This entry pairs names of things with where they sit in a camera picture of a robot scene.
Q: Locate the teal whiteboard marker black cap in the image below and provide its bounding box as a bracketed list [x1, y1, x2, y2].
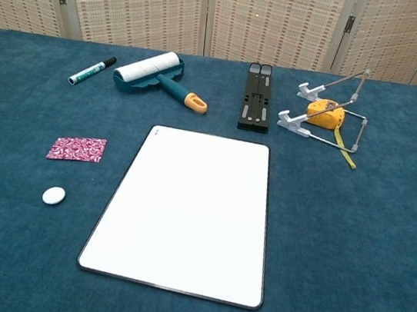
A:
[66, 50, 118, 93]

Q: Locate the teal lint roller orange handle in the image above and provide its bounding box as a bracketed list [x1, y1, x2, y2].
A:
[108, 43, 215, 116]

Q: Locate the woven folding screen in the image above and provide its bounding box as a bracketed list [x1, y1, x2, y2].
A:
[0, 0, 417, 92]

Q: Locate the yellow tape measure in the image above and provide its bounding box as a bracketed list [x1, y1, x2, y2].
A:
[299, 95, 365, 171]

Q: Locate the blue table cloth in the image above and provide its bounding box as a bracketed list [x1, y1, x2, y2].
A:
[0, 26, 417, 312]

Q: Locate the white rectangular whiteboard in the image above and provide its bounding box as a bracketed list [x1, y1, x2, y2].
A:
[73, 115, 286, 312]

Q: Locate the white oval magnet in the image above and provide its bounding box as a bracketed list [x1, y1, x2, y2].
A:
[40, 184, 68, 208]

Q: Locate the white wire frame stand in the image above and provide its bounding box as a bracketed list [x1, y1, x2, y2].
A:
[273, 57, 376, 156]

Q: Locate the red patterned paper square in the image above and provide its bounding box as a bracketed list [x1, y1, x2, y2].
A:
[45, 131, 109, 168]

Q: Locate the black folding laptop stand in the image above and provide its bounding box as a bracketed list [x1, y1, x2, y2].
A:
[235, 61, 279, 135]

